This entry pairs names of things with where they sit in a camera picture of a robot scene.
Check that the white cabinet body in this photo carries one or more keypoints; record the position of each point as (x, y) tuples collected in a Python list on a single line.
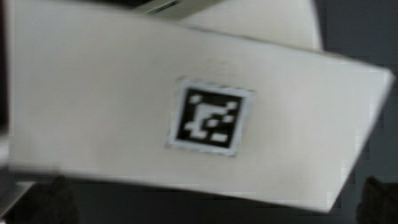
[(271, 20)]

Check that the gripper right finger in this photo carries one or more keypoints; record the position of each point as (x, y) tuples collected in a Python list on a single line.
[(378, 208)]

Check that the long white cabinet top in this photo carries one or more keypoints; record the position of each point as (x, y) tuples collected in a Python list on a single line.
[(163, 105)]

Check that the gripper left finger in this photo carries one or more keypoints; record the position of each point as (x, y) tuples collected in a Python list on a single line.
[(39, 202)]

